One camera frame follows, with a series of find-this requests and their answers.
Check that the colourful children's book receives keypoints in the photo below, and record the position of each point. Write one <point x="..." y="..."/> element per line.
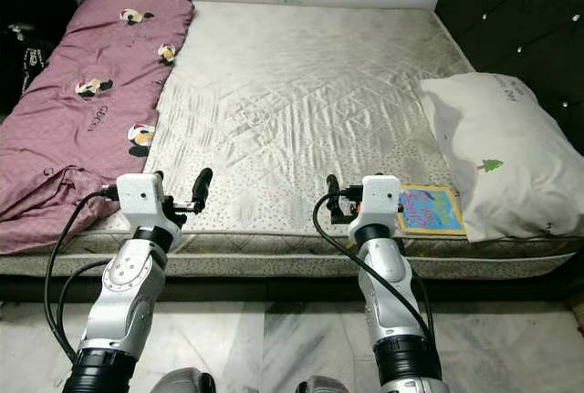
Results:
<point x="433" y="211"/>

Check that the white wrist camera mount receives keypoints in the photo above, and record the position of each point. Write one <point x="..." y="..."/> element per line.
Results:
<point x="141" y="200"/>
<point x="381" y="198"/>

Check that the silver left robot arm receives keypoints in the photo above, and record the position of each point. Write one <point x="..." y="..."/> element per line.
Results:
<point x="123" y="302"/>

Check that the white pillow with green tree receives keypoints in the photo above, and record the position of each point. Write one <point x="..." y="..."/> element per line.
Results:
<point x="511" y="138"/>

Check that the white quilted mattress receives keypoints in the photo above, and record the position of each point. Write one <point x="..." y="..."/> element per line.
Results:
<point x="310" y="92"/>

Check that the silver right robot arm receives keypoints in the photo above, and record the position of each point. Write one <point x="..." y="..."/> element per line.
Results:
<point x="392" y="306"/>

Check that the black tufted headboard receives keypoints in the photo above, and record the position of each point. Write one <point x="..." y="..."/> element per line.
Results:
<point x="520" y="10"/>

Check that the black bag with white print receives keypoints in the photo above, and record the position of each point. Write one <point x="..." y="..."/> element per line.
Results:
<point x="32" y="56"/>

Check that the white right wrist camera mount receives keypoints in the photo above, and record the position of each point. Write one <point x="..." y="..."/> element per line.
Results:
<point x="381" y="198"/>

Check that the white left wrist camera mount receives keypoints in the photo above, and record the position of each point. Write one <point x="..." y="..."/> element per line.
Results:
<point x="141" y="200"/>

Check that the purple blanket with duck print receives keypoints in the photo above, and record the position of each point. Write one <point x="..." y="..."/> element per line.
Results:
<point x="73" y="129"/>

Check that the grey left robot leg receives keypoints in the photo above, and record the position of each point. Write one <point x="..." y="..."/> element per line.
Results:
<point x="184" y="381"/>

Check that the grey right robot leg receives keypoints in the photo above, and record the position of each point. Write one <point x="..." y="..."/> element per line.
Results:
<point x="324" y="385"/>

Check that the grey robot leg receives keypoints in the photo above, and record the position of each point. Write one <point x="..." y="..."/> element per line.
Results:
<point x="184" y="381"/>
<point x="324" y="385"/>

